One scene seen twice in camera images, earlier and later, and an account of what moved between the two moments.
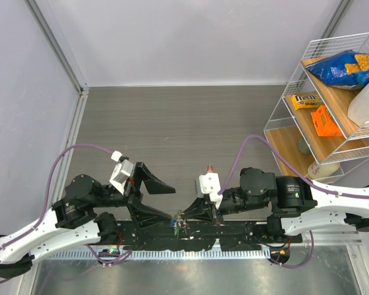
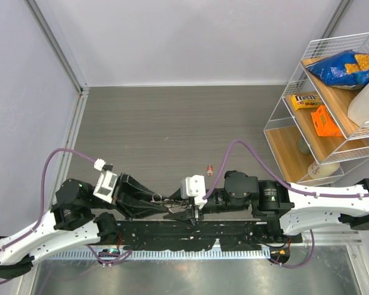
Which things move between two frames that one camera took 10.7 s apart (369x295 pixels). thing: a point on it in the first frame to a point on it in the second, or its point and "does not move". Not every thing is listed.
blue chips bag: x=345 y=70 does not move
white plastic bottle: x=365 y=106 does not move
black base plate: x=198 y=235 does not move
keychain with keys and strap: x=180 y=225 to x=157 y=197
